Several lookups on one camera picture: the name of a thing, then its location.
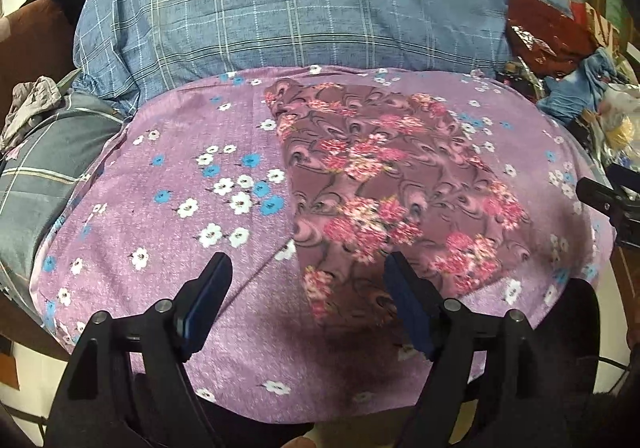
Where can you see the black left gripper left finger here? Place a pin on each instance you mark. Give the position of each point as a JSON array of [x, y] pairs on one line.
[[94, 404]]

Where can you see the grey patterned cloth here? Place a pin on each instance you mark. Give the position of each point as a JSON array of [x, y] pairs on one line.
[[31, 102]]

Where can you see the purple floral bed sheet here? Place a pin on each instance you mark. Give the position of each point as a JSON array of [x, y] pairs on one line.
[[199, 170]]

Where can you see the maroon floral garment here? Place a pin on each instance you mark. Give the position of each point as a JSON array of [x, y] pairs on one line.
[[375, 171]]

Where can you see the red plastic bag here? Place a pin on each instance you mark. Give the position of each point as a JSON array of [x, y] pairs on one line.
[[550, 42]]

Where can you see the grey plaid pillow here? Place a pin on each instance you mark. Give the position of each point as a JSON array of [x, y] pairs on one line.
[[38, 178]]

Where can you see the clear plastic bag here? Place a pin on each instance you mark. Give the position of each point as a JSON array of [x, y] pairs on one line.
[[614, 127]]

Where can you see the blue plaid quilt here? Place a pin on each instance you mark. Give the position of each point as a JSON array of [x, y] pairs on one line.
[[130, 51]]

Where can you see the blue crumpled cloth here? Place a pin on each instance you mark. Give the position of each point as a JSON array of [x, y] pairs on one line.
[[582, 89]]

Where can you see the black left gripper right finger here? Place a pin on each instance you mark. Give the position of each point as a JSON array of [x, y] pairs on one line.
[[490, 360]]

